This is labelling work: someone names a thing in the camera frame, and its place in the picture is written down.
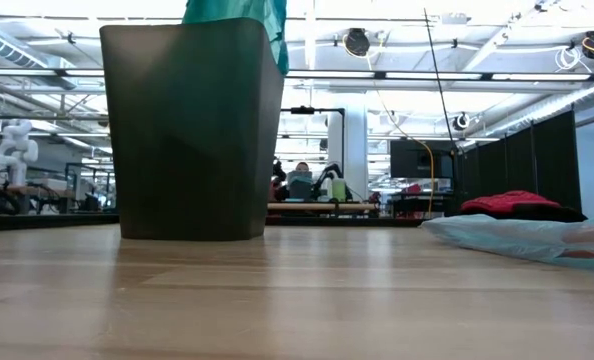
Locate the red and black work glove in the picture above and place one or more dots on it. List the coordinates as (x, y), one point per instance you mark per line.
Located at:
(507, 201)

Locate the black background desk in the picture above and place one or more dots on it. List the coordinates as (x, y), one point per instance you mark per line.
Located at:
(417, 196)

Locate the person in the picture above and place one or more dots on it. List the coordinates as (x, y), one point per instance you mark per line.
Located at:
(302, 166)

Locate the light blue plastic bags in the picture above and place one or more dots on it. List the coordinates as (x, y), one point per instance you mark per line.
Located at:
(502, 237)

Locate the red background item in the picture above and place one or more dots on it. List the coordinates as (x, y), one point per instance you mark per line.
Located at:
(413, 188)

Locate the black monitor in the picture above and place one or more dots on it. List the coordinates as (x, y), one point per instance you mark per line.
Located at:
(417, 159)

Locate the dark grey trash bin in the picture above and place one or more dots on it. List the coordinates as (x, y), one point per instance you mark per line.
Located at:
(192, 140)

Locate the teal plastic trash bag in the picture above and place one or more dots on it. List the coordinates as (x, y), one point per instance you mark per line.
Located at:
(237, 9)

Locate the black partition screen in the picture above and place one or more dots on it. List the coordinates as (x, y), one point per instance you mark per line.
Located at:
(547, 160)

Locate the black background robot arm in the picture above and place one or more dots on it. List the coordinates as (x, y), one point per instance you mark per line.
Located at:
(327, 172)

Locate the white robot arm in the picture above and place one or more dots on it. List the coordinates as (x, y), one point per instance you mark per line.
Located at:
(14, 150)

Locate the grey blue box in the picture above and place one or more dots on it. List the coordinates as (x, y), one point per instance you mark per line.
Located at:
(300, 186)

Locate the green bottle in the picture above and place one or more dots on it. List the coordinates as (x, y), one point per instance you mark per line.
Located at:
(338, 190)

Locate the wooden background table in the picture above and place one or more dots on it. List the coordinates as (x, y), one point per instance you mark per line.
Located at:
(322, 206)

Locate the background workbench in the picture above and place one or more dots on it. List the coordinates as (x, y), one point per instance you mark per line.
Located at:
(42, 191)

